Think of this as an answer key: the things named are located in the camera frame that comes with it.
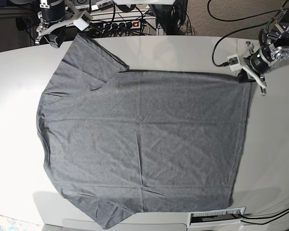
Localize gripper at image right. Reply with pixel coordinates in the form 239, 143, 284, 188
237, 45, 276, 96

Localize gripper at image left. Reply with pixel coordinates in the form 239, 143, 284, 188
35, 6, 74, 48

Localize grey T-shirt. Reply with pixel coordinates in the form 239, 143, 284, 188
37, 34, 252, 229

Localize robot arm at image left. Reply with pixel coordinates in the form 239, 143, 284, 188
35, 0, 73, 48

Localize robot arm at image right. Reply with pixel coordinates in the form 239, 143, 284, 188
237, 7, 289, 96

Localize black power strip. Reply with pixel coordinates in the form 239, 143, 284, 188
92, 20, 142, 31

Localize white equipment shelf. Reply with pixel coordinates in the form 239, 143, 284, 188
91, 11, 156, 24

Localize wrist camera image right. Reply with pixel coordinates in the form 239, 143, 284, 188
227, 54, 242, 72

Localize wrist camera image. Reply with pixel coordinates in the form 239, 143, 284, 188
73, 12, 93, 31
227, 54, 242, 72

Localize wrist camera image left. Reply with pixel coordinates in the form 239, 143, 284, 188
73, 12, 93, 31

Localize table cable grommet box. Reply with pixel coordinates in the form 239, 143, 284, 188
187, 207, 246, 228

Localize black cables at table edge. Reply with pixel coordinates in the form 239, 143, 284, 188
239, 205, 289, 226

